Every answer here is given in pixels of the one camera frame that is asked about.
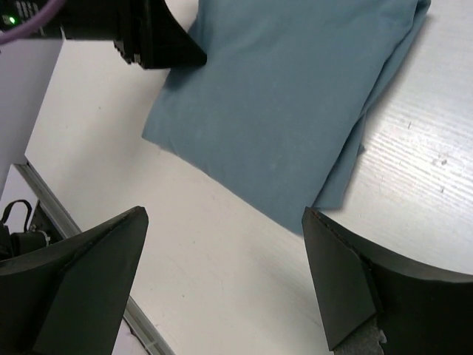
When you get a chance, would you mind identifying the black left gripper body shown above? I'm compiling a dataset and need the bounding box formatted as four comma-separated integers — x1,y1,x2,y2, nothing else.
1,1,144,67

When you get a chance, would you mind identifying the aluminium table edge rail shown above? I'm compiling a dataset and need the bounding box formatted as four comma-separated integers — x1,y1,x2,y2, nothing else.
17,164,173,354

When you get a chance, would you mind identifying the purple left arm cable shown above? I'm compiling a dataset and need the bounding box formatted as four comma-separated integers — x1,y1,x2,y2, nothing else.
0,0,66,44

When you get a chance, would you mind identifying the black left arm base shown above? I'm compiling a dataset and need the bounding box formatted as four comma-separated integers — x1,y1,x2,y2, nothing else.
1,199,63,261

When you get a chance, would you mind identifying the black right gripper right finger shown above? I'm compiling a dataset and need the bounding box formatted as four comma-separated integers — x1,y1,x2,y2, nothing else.
302,208,472,354

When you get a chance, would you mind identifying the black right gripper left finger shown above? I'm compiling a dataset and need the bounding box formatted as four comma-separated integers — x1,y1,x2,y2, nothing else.
1,206,149,354

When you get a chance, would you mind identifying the blue-grey t-shirt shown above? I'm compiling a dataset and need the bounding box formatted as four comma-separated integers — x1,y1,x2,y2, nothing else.
143,1,430,234

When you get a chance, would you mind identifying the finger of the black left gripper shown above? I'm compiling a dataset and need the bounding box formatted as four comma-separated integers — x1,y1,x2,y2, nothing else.
142,0,207,70

